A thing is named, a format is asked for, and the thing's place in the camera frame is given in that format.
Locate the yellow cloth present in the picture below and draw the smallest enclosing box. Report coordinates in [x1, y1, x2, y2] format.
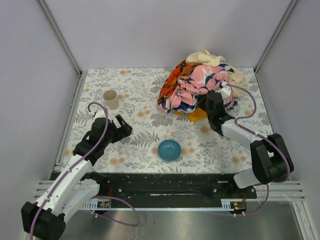
[173, 108, 207, 122]

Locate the pink patterned cloth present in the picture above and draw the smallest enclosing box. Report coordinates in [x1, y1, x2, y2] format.
[169, 64, 238, 112]

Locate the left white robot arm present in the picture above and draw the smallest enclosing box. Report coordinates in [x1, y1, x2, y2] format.
[21, 114, 133, 240]

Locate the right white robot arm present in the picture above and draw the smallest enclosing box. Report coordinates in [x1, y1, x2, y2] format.
[197, 91, 294, 189]

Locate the blue white patterned cloth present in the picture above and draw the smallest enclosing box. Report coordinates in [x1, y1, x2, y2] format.
[177, 102, 198, 113]

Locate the cream cloth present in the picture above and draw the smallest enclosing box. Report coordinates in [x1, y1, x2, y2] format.
[185, 50, 248, 89]

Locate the orange black patterned cloth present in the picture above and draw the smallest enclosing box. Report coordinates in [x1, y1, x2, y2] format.
[157, 60, 200, 113]

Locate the beige cup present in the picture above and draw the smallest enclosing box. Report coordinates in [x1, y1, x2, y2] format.
[103, 89, 119, 110]

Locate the floral table mat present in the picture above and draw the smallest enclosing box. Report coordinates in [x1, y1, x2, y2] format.
[61, 67, 286, 175]

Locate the blue bowl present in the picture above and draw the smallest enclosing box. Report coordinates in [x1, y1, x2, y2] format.
[157, 139, 182, 162]

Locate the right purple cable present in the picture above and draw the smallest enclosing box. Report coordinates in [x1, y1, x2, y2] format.
[221, 83, 295, 181]

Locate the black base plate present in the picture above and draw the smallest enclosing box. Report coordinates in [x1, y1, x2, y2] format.
[49, 171, 288, 210]

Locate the right aluminium frame post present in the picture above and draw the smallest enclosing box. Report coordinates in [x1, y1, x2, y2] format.
[254, 0, 300, 74]

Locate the aluminium frame post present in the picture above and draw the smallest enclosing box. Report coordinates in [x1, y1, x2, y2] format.
[254, 0, 300, 74]
[37, 0, 83, 76]

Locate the left aluminium frame post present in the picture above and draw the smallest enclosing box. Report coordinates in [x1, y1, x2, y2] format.
[37, 0, 83, 76]

